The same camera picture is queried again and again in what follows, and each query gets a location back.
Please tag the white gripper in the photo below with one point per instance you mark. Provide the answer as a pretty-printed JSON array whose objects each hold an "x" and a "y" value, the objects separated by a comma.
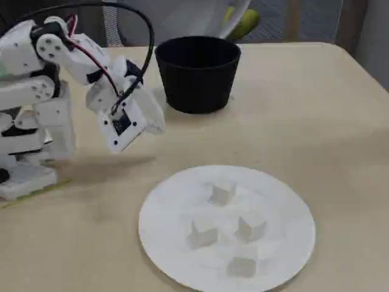
[{"x": 151, "y": 107}]

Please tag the white cube block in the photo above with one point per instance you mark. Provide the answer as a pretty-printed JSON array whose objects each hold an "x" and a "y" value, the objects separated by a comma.
[
  {"x": 241, "y": 267},
  {"x": 223, "y": 194},
  {"x": 203, "y": 235},
  {"x": 251, "y": 228}
]

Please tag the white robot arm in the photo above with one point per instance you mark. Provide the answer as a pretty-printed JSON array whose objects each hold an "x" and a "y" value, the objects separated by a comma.
[{"x": 18, "y": 51}]

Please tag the white paper plate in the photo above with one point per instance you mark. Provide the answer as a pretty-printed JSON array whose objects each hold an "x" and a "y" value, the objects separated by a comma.
[{"x": 170, "y": 219}]

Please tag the black plastic cup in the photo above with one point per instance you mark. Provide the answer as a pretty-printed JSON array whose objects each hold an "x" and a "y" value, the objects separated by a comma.
[{"x": 197, "y": 82}]

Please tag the green tape strip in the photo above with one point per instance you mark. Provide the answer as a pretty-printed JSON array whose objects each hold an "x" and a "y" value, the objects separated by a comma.
[{"x": 62, "y": 182}]

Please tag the green chair cushion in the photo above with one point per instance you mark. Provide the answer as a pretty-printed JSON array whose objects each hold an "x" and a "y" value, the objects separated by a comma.
[{"x": 247, "y": 24}]

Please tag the white mesh office chair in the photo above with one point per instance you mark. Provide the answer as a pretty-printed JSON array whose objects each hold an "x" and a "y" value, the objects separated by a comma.
[{"x": 273, "y": 18}]

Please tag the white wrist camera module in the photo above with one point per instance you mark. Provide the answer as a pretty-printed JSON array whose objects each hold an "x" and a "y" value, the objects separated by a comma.
[{"x": 133, "y": 115}]

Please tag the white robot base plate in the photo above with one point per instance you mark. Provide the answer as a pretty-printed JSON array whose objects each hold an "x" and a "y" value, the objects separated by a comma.
[{"x": 30, "y": 179}]

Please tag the brown wooden post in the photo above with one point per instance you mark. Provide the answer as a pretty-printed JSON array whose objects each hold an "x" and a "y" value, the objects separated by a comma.
[{"x": 294, "y": 18}]

